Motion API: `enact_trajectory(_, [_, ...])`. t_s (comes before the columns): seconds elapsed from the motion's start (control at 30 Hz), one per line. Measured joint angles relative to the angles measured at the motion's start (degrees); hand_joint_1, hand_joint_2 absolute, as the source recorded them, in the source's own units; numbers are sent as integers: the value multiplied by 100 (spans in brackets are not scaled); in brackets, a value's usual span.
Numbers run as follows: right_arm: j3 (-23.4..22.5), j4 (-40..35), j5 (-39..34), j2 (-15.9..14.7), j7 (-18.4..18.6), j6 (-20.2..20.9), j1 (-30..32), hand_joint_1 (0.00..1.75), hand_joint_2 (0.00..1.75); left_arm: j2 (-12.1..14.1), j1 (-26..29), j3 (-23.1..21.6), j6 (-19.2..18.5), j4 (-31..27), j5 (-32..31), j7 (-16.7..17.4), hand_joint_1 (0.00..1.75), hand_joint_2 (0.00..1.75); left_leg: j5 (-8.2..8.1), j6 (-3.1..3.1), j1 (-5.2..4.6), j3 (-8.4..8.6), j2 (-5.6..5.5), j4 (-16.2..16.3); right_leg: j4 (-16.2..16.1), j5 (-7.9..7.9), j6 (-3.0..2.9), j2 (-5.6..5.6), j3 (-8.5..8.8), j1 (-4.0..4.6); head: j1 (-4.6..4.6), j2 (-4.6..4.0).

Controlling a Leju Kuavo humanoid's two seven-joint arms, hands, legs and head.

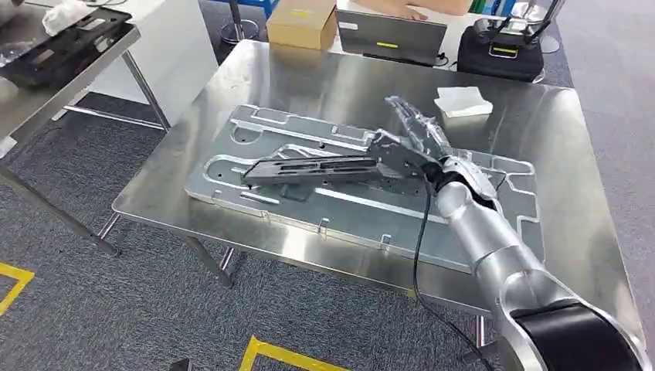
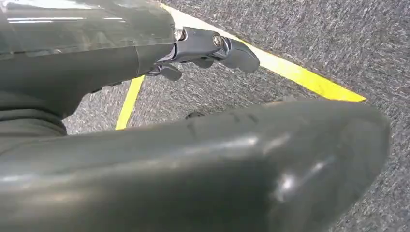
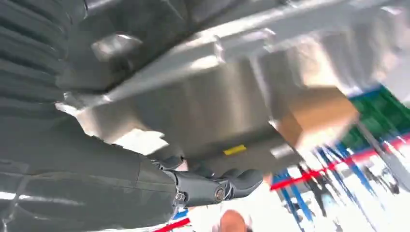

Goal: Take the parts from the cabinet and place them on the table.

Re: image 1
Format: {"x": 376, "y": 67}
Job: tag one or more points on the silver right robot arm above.
{"x": 491, "y": 240}

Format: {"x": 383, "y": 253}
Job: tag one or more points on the yellow floor tape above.
{"x": 18, "y": 284}
{"x": 276, "y": 356}

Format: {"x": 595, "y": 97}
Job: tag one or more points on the steel work table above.
{"x": 317, "y": 82}

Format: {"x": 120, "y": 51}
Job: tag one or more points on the steel side table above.
{"x": 30, "y": 107}

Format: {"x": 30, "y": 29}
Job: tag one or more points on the grey laptop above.
{"x": 391, "y": 36}

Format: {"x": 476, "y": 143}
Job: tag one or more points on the brown cardboard box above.
{"x": 299, "y": 25}

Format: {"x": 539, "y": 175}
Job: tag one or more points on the white cabinet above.
{"x": 174, "y": 56}

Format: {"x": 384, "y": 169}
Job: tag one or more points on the person's hand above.
{"x": 404, "y": 7}

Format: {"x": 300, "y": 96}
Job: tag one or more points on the chrome stanchion base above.
{"x": 238, "y": 30}

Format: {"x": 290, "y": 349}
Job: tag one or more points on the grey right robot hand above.
{"x": 404, "y": 153}

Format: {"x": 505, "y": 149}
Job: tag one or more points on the white folded pad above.
{"x": 463, "y": 101}

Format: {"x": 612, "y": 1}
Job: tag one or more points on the black bag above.
{"x": 499, "y": 64}

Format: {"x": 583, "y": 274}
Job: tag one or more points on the stacked black plastic frames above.
{"x": 66, "y": 54}

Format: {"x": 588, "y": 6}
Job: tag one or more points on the grey metal fixture plate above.
{"x": 358, "y": 215}

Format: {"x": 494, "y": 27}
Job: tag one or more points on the white crumpled cloth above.
{"x": 64, "y": 15}

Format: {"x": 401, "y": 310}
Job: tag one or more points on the black plastic frame part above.
{"x": 307, "y": 171}

